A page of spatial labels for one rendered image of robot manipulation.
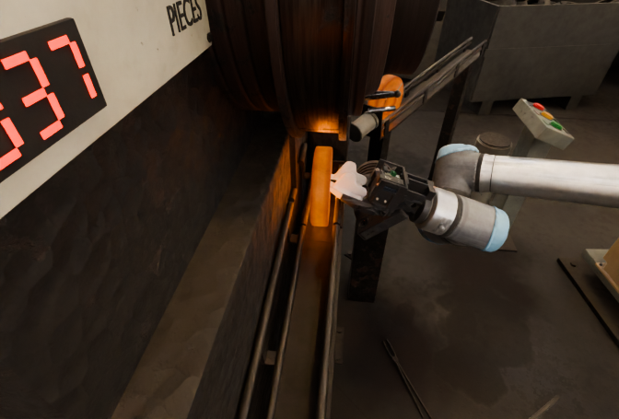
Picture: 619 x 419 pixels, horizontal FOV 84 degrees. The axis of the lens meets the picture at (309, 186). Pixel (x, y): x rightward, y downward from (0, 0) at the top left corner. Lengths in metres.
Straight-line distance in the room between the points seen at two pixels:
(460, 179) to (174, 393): 0.71
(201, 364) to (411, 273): 1.27
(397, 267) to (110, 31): 1.41
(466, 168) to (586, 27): 2.32
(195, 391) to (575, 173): 0.76
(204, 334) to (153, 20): 0.25
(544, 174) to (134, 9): 0.77
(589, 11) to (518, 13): 0.50
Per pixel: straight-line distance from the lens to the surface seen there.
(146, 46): 0.26
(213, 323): 0.34
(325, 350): 0.52
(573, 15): 2.98
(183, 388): 0.32
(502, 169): 0.85
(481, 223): 0.73
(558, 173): 0.85
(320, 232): 0.69
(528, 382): 1.43
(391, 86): 1.10
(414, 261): 1.57
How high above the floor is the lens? 1.15
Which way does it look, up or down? 38 degrees down
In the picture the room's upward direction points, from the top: straight up
